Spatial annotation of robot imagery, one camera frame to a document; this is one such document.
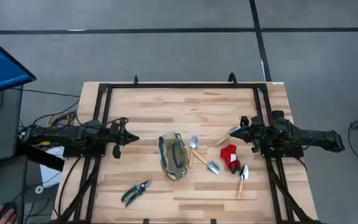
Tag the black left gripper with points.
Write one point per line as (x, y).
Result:
(117, 133)

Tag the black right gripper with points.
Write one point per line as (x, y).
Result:
(253, 133)

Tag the red gardening gloves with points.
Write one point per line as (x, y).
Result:
(228, 154)

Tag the camouflage green gardening bag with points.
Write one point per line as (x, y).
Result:
(172, 161)

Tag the green pruning shears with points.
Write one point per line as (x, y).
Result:
(135, 192)

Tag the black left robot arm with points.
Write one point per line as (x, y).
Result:
(57, 133)

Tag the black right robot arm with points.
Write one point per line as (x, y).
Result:
(309, 138)

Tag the small white sticker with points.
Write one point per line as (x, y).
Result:
(278, 83)

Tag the white paper sheet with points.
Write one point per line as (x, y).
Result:
(50, 174)

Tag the black desk edge bar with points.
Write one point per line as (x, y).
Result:
(42, 157)

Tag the white tape roll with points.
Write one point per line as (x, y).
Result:
(39, 189)

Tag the black computer mouse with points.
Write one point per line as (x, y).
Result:
(7, 207)

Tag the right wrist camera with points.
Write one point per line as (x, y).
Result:
(244, 120)

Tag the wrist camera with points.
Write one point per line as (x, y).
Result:
(116, 151)
(244, 120)

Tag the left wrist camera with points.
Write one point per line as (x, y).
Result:
(116, 151)

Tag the black frame hook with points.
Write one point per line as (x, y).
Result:
(232, 77)
(135, 80)

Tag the black metal table frame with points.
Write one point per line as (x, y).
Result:
(182, 85)

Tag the small black table bracket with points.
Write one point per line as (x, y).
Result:
(213, 221)
(146, 221)

